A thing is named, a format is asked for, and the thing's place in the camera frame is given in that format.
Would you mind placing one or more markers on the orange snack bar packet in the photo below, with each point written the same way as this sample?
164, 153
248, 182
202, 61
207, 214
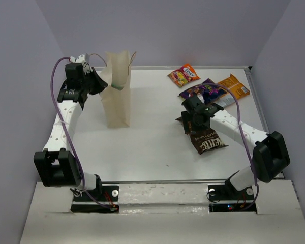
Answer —
235, 86

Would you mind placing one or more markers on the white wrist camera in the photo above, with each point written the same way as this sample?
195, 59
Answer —
200, 97
84, 60

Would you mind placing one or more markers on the brown Kettle chips bag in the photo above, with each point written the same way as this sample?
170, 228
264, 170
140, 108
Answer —
206, 140

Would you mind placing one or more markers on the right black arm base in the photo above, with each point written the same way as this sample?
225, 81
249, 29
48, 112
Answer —
237, 201

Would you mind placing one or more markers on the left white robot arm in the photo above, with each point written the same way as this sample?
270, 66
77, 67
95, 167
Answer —
58, 163

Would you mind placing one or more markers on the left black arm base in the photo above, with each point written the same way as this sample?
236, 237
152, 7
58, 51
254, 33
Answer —
105, 203

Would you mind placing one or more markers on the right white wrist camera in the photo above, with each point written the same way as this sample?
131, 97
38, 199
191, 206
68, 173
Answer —
200, 97

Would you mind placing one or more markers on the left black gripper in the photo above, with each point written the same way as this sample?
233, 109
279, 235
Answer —
101, 84

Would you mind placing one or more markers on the purple snack bag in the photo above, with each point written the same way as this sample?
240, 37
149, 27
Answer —
207, 88

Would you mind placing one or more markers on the teal snack packet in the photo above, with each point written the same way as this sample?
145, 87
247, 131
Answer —
116, 86

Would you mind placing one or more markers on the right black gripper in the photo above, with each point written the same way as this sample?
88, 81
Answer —
185, 119

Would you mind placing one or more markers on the beige paper bag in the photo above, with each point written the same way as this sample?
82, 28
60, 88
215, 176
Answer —
117, 103

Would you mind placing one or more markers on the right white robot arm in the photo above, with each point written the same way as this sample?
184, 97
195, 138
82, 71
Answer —
267, 152

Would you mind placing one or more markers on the orange red candy packet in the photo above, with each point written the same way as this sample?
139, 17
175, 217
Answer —
183, 75

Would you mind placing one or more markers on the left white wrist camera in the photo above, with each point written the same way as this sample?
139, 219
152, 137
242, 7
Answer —
84, 60

